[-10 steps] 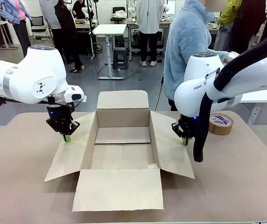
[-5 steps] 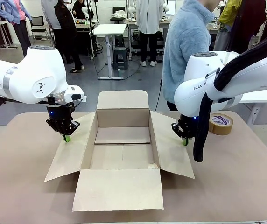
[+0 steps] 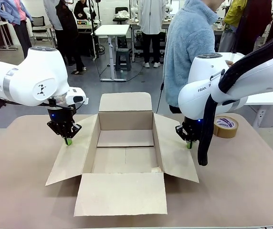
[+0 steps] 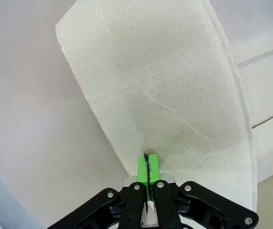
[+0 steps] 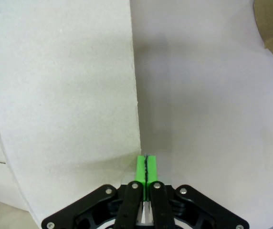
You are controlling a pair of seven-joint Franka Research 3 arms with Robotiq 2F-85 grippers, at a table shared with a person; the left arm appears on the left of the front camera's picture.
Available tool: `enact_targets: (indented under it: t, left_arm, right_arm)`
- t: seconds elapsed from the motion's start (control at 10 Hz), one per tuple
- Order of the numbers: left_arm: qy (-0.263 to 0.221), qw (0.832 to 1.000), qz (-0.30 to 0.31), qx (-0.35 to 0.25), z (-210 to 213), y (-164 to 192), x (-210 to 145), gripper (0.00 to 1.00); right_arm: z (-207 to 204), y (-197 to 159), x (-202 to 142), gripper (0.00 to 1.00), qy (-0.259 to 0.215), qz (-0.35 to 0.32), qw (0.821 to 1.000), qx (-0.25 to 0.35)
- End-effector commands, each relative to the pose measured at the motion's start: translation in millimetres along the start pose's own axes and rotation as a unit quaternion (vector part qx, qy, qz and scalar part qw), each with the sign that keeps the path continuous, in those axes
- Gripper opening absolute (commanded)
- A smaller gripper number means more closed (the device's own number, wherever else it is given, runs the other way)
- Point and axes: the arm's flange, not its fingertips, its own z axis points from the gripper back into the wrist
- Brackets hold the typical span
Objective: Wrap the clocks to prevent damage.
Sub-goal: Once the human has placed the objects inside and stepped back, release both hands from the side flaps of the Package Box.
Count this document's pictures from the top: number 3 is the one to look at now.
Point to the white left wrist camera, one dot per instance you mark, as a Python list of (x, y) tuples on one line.
[(75, 94)]

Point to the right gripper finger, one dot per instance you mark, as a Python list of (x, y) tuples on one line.
[(193, 139), (180, 132)]

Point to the brown packing tape roll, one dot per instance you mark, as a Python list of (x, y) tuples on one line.
[(224, 132)]

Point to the black mesh office chair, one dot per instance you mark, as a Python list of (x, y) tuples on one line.
[(38, 22)]

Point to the person in blue shirt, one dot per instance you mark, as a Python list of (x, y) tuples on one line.
[(10, 12)]

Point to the dark plastic step stool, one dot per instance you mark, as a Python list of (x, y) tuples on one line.
[(123, 57)]

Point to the black stand pole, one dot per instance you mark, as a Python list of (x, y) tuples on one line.
[(93, 35)]

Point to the person in white coat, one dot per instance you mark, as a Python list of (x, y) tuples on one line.
[(150, 16)]

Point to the seated person in black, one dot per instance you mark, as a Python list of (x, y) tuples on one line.
[(80, 9)]

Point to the black chair with white cloth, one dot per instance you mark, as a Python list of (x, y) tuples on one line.
[(121, 15)]

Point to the person in yellow jacket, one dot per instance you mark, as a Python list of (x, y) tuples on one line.
[(233, 12)]

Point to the person in dark coat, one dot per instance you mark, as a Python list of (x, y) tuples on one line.
[(253, 23)]

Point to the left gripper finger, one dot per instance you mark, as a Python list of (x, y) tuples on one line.
[(55, 128), (75, 130)]

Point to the person in blue fleece jacket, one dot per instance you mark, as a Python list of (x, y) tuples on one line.
[(189, 47)]

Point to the person left hand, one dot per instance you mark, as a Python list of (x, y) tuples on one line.
[(229, 63)]

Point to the white height-adjustable desk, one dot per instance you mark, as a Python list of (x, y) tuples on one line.
[(112, 29)]

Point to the person in dark apron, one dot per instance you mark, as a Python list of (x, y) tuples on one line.
[(66, 23)]

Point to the grey equipment workbench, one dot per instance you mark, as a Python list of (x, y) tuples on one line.
[(134, 22)]

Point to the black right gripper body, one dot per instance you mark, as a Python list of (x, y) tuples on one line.
[(191, 125)]

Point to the large brown cardboard box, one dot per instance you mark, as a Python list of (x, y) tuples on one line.
[(119, 195)]

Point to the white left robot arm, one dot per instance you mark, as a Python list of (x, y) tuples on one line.
[(31, 76)]

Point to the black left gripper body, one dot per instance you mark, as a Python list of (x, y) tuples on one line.
[(60, 117)]

